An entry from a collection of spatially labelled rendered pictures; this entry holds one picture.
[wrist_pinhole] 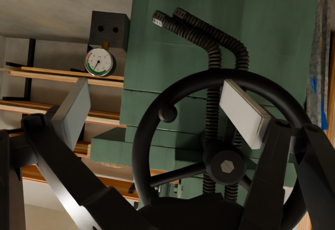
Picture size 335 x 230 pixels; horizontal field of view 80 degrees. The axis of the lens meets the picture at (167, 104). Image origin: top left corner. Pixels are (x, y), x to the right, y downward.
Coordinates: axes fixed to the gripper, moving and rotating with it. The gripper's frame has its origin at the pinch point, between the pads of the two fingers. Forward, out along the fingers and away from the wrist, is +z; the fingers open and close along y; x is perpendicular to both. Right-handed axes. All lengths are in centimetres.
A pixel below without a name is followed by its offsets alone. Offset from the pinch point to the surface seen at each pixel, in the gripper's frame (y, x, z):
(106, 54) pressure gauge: -8.5, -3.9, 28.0
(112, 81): -34, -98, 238
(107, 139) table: -9.6, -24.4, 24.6
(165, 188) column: 9, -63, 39
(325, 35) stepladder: 104, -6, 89
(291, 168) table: 34.2, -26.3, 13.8
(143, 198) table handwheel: -1.3, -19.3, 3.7
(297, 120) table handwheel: 21.2, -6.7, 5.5
